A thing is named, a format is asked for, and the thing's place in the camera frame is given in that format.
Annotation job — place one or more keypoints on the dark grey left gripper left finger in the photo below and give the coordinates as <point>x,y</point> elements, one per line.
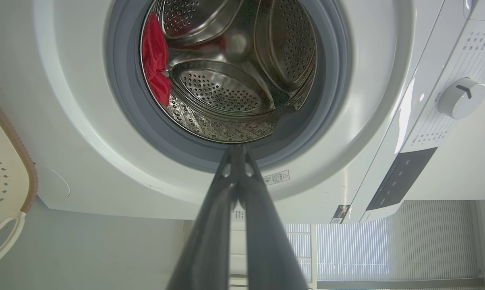
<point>206,241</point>

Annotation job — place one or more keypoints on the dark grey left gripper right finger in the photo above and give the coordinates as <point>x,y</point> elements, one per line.
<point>270,249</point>

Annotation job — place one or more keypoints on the red garment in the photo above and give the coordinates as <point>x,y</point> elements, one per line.
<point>154,52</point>

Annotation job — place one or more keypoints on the black washer display panel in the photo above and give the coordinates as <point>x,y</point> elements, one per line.
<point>401,177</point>

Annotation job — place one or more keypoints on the stainless steel washing machine drum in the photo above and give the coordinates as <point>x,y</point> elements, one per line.
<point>226,84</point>

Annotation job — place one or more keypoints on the beige perforated laundry basket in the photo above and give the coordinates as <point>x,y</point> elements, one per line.
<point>1,161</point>

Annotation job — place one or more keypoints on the white control dial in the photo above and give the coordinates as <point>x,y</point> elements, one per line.
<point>460,98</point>

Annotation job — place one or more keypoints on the small text instruction sticker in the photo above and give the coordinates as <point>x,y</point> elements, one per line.
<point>238,212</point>

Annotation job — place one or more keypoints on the grey warning triangle sticker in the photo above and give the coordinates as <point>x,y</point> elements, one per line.
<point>276,177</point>

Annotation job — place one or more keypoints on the black label with QR code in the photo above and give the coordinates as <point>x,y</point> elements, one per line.
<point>340,214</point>

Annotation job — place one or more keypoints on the white window blinds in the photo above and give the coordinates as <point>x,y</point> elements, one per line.
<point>355,249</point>

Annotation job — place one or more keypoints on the round white filter cover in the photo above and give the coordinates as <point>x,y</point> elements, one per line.
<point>55,181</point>

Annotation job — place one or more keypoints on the grey rubber door gasket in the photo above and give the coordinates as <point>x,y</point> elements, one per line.
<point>125,92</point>

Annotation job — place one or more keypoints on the white front-load washing machine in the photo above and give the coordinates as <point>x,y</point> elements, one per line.
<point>85,121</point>

